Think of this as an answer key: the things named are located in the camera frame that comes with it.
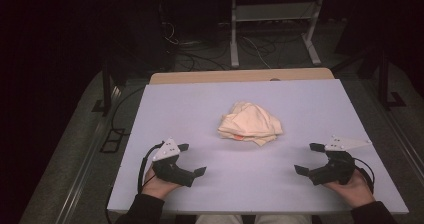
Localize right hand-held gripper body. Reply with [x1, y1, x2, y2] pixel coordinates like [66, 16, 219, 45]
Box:
[307, 135, 373, 187]

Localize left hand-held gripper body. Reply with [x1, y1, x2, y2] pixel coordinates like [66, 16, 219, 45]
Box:
[151, 137, 196, 189]

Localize cream baby pants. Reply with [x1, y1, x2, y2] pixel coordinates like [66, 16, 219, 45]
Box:
[217, 100, 284, 148]

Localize person's left hand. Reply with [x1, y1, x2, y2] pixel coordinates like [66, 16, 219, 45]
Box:
[142, 166, 183, 201]

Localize person's right hand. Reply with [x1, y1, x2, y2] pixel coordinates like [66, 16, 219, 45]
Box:
[322, 168, 377, 209]

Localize white board table cover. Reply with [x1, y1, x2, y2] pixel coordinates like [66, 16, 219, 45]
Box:
[106, 78, 410, 216]

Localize person's legs light trousers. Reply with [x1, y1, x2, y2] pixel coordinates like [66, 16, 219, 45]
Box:
[194, 214, 313, 224]

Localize wooden table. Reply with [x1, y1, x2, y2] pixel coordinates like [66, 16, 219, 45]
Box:
[148, 67, 336, 85]

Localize black metal stand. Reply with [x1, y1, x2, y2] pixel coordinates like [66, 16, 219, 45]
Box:
[91, 59, 128, 117]
[377, 48, 407, 111]

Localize white metal stand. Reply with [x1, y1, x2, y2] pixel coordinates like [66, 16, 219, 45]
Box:
[229, 0, 327, 69]

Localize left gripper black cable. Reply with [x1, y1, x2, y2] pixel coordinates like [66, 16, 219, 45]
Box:
[137, 141, 165, 195]

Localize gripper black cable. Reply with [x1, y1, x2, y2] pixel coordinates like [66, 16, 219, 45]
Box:
[137, 141, 165, 195]
[353, 156, 376, 196]

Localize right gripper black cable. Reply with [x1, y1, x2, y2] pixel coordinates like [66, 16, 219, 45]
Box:
[353, 156, 376, 196]

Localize black floor frame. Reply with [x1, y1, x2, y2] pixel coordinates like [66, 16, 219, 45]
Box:
[99, 127, 127, 154]

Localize black thin floor cable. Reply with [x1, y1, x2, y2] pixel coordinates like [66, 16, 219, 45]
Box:
[110, 85, 148, 137]

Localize metal floor rail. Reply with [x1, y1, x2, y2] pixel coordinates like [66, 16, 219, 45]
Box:
[365, 79, 424, 173]
[55, 86, 122, 224]

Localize black floor cables bundle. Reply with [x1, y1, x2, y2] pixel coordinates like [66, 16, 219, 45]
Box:
[160, 19, 232, 72]

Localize white floor cable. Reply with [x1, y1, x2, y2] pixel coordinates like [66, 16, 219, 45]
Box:
[242, 36, 272, 69]

